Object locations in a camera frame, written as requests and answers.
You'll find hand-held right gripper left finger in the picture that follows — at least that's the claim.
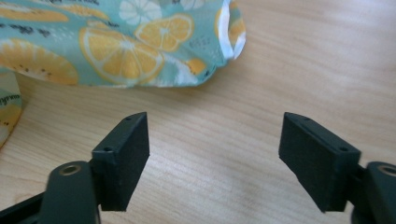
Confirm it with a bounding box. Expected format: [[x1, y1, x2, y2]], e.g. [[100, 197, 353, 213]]
[[91, 111, 150, 213]]

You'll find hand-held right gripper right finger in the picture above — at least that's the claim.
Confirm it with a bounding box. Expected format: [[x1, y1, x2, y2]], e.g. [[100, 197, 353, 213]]
[[278, 112, 362, 214]]

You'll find lemon print fabric bag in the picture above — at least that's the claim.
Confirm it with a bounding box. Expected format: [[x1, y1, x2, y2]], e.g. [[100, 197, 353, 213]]
[[0, 0, 248, 149]]

